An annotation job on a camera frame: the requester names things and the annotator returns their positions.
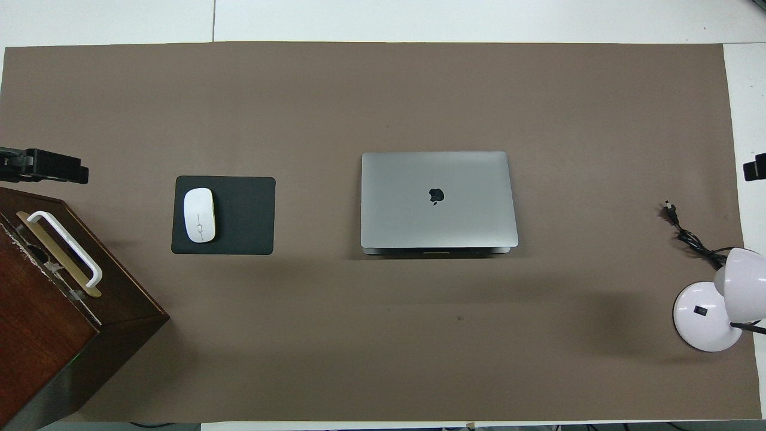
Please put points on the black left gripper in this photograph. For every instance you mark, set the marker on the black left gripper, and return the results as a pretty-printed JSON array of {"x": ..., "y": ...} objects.
[{"x": 12, "y": 167}]

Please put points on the grey laptop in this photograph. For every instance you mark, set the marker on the grey laptop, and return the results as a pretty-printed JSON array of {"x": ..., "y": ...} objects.
[{"x": 419, "y": 221}]

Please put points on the white computer mouse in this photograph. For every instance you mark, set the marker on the white computer mouse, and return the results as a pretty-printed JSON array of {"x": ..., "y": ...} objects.
[{"x": 199, "y": 215}]

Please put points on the dark brown wooden box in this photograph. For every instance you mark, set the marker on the dark brown wooden box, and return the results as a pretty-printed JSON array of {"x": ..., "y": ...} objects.
[{"x": 36, "y": 335}]

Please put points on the white desk lamp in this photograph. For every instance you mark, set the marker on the white desk lamp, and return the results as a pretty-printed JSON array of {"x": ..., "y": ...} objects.
[{"x": 706, "y": 335}]

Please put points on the black mouse pad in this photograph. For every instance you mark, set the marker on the black mouse pad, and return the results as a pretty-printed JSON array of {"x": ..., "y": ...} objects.
[{"x": 245, "y": 215}]

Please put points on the brown table mat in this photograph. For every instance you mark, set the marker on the brown table mat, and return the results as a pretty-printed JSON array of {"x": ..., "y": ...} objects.
[{"x": 419, "y": 90}]

